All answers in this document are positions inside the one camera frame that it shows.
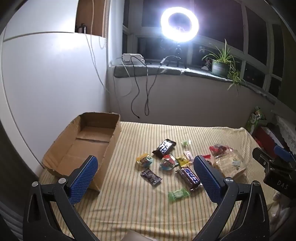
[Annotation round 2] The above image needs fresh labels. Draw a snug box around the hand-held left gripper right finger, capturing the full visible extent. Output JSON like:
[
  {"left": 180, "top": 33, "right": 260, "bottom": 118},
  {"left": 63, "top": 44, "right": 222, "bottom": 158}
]
[{"left": 193, "top": 155, "right": 270, "bottom": 241}]

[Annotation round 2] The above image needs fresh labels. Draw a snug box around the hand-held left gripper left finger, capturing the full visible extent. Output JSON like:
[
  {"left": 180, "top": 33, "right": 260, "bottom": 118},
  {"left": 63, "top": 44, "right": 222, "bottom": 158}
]
[{"left": 22, "top": 155, "right": 102, "bottom": 241}]

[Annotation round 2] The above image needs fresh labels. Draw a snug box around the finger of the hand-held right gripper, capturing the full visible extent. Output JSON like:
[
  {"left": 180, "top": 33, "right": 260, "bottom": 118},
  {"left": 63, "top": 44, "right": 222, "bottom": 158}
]
[
  {"left": 274, "top": 145, "right": 296, "bottom": 163},
  {"left": 253, "top": 147, "right": 276, "bottom": 169}
]

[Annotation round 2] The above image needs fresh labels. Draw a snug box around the brown chocolate bar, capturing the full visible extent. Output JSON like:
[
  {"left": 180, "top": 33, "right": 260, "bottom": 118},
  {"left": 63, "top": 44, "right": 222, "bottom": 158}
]
[{"left": 176, "top": 167, "right": 202, "bottom": 192}]

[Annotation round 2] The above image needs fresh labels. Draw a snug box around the clear bread package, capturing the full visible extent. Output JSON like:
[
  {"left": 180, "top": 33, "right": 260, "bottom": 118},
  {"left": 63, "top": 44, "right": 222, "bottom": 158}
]
[{"left": 213, "top": 148, "right": 247, "bottom": 180}]

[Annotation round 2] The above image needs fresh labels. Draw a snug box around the red and clear snack packet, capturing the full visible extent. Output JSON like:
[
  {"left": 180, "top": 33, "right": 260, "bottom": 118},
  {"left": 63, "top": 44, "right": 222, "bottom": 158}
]
[{"left": 209, "top": 144, "right": 228, "bottom": 155}]

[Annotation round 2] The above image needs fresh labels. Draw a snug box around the green candy packet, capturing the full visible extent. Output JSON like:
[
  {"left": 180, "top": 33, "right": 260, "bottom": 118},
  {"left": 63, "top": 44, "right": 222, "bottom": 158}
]
[{"left": 168, "top": 188, "right": 190, "bottom": 203}]

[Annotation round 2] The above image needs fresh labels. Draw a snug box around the cardboard box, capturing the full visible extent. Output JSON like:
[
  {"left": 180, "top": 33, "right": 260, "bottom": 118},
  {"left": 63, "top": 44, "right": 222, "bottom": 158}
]
[{"left": 42, "top": 112, "right": 122, "bottom": 192}]

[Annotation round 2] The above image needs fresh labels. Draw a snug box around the red bag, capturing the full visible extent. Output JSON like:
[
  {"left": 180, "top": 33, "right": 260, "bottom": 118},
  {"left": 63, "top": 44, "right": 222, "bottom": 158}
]
[{"left": 254, "top": 126, "right": 279, "bottom": 158}]

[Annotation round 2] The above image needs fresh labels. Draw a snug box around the yellow candy packet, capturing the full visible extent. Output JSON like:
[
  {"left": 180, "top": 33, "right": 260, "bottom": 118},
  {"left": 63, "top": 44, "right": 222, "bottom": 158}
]
[{"left": 176, "top": 156, "right": 192, "bottom": 168}]

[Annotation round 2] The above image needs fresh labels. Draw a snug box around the green chips bag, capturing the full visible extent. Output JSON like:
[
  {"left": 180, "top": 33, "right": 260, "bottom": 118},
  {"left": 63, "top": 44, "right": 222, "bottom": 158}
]
[{"left": 245, "top": 106, "right": 266, "bottom": 135}]

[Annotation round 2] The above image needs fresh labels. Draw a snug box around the red and teal snack packet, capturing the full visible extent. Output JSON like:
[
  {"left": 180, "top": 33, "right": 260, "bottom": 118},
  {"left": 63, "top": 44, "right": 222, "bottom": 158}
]
[{"left": 159, "top": 154, "right": 179, "bottom": 171}]

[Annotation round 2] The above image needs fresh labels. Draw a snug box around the black and white candy bar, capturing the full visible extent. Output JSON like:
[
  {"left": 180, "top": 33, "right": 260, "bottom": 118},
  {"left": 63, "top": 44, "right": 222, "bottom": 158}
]
[{"left": 152, "top": 139, "right": 176, "bottom": 159}]

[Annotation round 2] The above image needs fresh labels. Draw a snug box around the dark purple snack packet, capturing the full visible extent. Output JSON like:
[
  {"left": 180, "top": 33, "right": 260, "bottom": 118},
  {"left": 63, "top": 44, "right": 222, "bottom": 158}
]
[{"left": 140, "top": 169, "right": 162, "bottom": 186}]

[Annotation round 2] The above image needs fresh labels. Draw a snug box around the yellow and blue snack packet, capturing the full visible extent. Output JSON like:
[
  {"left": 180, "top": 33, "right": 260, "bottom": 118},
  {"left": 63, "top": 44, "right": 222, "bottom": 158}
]
[{"left": 136, "top": 153, "right": 153, "bottom": 168}]

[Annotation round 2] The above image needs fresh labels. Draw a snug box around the potted spider plant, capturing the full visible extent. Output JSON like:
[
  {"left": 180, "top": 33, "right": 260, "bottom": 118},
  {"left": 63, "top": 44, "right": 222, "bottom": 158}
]
[{"left": 199, "top": 39, "right": 246, "bottom": 94}]

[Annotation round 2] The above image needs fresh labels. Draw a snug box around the black tripod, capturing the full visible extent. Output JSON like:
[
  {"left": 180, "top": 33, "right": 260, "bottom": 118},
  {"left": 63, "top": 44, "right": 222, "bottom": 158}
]
[{"left": 166, "top": 42, "right": 187, "bottom": 69}]

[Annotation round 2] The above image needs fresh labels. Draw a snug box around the white power adapter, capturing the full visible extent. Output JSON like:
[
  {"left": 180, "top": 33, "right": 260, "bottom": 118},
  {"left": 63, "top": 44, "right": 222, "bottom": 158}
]
[{"left": 122, "top": 53, "right": 146, "bottom": 65}]

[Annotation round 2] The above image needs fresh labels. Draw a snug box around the black cable with plug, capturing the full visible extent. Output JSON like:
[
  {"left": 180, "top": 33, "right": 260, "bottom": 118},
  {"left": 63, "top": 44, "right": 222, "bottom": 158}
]
[{"left": 143, "top": 55, "right": 178, "bottom": 116}]

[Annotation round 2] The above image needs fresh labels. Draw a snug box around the window frame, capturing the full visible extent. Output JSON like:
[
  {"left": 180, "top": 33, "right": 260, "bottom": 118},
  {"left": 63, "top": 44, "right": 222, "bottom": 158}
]
[{"left": 122, "top": 0, "right": 288, "bottom": 94}]

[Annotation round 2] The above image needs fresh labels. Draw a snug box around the ring light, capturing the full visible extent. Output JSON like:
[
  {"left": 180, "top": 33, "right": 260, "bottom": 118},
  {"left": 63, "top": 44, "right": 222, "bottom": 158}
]
[{"left": 160, "top": 6, "right": 200, "bottom": 43}]

